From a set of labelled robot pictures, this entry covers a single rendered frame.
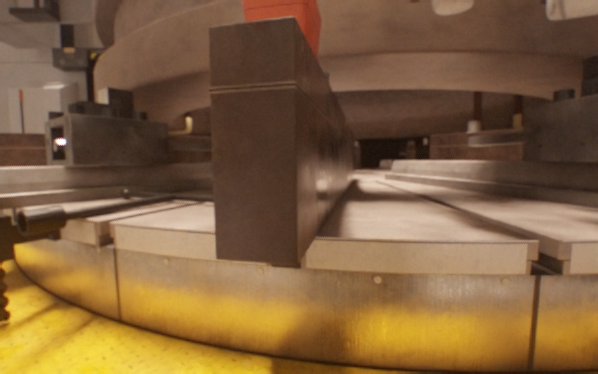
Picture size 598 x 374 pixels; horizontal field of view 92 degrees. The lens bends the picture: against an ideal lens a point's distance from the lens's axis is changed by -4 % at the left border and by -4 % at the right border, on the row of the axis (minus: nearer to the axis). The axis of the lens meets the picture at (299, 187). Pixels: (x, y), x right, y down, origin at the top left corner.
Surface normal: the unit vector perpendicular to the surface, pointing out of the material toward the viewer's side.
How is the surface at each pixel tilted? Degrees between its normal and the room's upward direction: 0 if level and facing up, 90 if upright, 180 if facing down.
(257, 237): 90
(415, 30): 90
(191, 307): 90
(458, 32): 90
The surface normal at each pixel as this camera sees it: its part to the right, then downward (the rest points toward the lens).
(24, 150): 0.54, 0.07
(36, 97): 0.12, 0.09
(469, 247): -0.11, 0.09
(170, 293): -0.32, 0.09
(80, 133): 0.82, 0.04
